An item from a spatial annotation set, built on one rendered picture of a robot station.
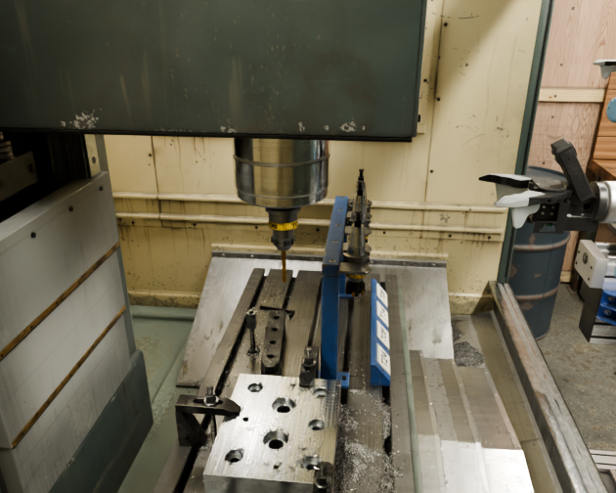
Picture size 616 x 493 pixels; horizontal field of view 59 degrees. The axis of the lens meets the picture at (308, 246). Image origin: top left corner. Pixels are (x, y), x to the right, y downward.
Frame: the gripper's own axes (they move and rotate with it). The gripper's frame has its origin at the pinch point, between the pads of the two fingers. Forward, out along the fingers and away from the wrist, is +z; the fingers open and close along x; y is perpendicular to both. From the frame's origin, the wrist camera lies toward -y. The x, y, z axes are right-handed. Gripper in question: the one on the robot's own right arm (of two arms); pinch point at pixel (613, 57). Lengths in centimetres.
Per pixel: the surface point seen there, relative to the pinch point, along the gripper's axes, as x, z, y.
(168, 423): -165, -50, 74
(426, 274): -71, -8, 65
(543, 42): -32.0, -11.5, -10.3
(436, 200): -65, -5, 38
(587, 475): -66, -100, 70
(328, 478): -123, -114, 39
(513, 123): -40.2, -10.1, 14.0
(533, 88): -34.6, -11.5, 3.3
